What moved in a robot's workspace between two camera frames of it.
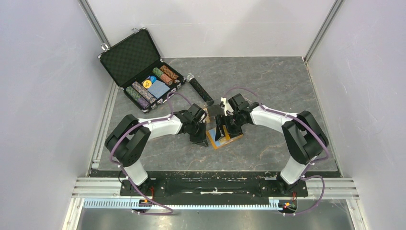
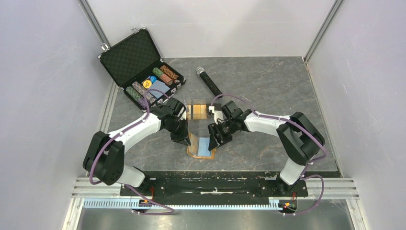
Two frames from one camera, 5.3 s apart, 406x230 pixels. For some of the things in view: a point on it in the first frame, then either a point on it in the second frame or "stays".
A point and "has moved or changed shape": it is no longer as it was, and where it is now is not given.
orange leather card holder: [211, 133] has moved or changed shape
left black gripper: [201, 139] to [183, 137]
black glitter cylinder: [200, 89] to [213, 87]
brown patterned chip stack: [169, 72] stays
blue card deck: [158, 89] stays
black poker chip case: [134, 63] stays
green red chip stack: [165, 78] stays
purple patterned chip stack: [148, 96] stays
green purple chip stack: [137, 97] stays
